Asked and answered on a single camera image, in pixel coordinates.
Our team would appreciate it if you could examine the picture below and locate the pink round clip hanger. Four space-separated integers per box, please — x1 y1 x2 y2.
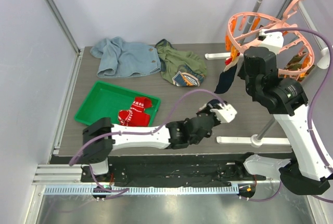
223 0 315 81

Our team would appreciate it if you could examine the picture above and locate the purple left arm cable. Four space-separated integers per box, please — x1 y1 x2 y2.
69 90 227 200

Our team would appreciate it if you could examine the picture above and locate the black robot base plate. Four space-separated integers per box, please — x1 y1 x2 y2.
50 153 287 187

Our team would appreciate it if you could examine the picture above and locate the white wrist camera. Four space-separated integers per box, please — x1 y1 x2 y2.
210 102 237 124
258 29 284 55

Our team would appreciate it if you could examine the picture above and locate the green plastic tray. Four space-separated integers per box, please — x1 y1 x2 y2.
74 81 161 126

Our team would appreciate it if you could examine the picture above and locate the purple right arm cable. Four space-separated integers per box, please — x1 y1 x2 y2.
247 28 333 204

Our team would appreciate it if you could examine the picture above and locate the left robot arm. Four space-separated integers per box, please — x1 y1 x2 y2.
78 99 228 182

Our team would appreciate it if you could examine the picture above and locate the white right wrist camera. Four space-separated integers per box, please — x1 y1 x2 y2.
258 29 284 55

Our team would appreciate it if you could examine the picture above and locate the olive orange sock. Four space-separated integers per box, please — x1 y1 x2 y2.
285 52 315 82

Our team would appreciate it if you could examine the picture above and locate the grey drying rack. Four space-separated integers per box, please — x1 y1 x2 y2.
204 0 333 148

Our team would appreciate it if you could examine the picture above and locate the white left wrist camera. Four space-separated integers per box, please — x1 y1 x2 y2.
210 102 237 124

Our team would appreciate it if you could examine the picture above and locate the light blue denim garment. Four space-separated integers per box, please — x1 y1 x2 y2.
90 37 161 78

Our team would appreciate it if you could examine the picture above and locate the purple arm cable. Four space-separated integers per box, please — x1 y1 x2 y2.
69 90 227 200
247 28 333 204

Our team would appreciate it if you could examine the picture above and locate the navy santa sock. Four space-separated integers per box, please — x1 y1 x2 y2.
214 58 238 94
197 99 221 113

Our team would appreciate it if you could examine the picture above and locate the red snowflake sock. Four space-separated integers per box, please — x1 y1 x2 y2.
130 97 152 112
118 110 150 127

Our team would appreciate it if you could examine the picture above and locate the olive green printed shirt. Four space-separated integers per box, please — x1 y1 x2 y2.
155 39 207 87

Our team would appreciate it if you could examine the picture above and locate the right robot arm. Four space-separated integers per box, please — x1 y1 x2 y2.
235 46 332 197

